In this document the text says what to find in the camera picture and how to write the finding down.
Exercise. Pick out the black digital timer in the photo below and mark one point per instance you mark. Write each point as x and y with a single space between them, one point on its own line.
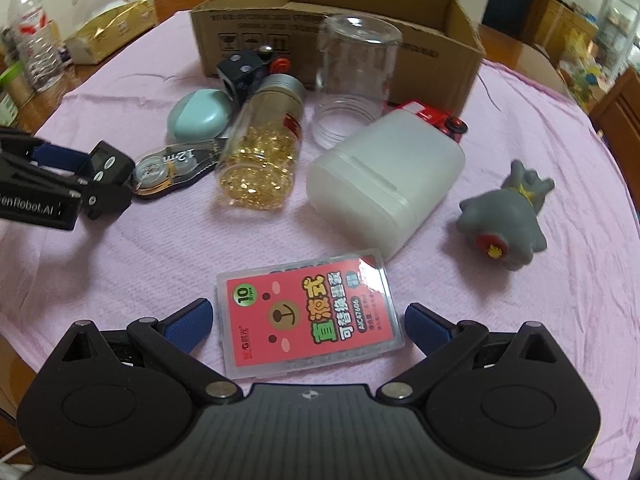
107 164

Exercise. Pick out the clear water bottle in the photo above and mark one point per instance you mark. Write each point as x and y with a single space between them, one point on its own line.
35 43

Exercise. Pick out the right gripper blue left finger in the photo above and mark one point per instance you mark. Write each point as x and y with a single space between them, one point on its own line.
168 344

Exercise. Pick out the red toy train car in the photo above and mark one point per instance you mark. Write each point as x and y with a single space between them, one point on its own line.
447 123

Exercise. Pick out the cardboard box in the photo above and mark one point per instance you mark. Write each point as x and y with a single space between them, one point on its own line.
438 48

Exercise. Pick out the clear plastic jar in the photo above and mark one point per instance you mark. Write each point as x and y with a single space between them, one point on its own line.
357 60

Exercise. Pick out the wooden cabinet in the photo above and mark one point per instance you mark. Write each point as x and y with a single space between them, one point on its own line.
549 25

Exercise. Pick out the white translucent plastic bottle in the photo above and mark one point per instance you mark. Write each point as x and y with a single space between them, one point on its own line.
379 185

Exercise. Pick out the gold tissue pack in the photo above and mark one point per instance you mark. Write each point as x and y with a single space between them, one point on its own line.
108 32

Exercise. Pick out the grey cat plush toy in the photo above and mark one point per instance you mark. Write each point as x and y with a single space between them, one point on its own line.
503 223

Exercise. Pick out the green lid container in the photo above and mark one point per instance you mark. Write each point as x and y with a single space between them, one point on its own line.
14 81

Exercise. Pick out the pink refill card case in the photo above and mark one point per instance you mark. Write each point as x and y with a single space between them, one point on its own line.
282 319

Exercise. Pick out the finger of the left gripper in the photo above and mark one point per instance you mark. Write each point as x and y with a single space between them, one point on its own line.
103 197
57 157

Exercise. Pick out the teal oval case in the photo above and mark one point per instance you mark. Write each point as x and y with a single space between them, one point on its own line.
200 116

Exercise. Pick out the wooden chair right side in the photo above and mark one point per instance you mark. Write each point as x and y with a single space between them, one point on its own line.
616 115

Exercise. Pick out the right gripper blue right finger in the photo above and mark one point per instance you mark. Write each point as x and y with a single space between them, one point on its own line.
445 346

